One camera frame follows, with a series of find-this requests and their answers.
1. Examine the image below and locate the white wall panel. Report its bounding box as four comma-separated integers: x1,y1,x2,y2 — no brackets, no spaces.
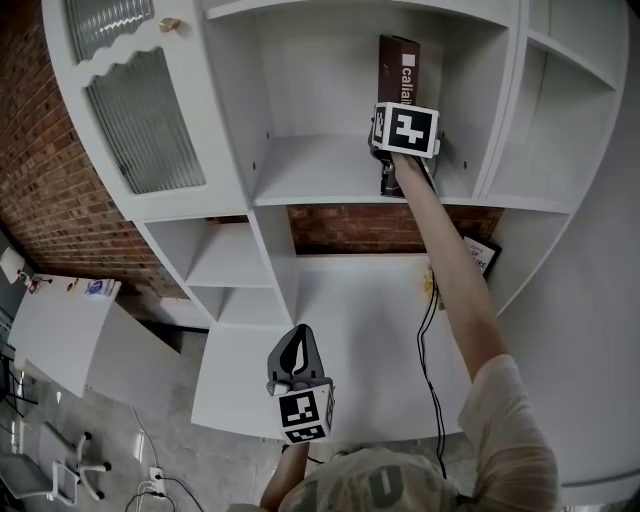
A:
0,247,24,286

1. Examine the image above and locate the white side table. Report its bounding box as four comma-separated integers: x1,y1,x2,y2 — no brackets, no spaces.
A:
6,273,182,401

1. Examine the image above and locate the black framed picture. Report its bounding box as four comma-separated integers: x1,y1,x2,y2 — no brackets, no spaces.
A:
461,234,503,279

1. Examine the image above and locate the small green plant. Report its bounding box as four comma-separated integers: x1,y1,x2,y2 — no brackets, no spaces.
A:
422,267,446,314

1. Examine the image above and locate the blue and white booklet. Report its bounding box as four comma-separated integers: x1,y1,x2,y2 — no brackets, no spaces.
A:
83,278,123,300

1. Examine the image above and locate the white power strip with cables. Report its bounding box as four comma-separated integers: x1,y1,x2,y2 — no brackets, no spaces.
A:
124,475,206,512

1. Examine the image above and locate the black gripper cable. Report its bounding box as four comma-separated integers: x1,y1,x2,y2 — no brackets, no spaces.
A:
416,264,449,481

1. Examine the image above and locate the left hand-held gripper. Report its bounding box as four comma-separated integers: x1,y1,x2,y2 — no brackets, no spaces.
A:
266,323,336,446

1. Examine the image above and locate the brown book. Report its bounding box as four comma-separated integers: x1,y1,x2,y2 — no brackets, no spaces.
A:
377,33,422,109

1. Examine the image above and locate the ribbed glass cabinet door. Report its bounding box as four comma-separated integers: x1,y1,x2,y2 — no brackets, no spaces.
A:
42,0,252,225

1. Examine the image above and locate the white desk with hutch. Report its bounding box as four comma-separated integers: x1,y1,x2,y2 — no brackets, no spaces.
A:
42,0,632,445

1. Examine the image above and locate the person's right forearm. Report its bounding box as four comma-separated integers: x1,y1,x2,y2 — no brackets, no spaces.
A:
391,151,512,385

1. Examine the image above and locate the person's beige printed shirt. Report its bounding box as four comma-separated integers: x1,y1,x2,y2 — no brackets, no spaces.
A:
277,353,561,512

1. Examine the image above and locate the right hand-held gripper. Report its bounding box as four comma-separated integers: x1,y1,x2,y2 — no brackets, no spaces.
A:
368,101,442,197

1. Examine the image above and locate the person's left forearm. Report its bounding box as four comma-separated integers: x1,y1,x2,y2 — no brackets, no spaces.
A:
258,439,312,512

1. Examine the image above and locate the white office chair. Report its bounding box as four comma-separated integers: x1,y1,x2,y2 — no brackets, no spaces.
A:
0,419,112,507

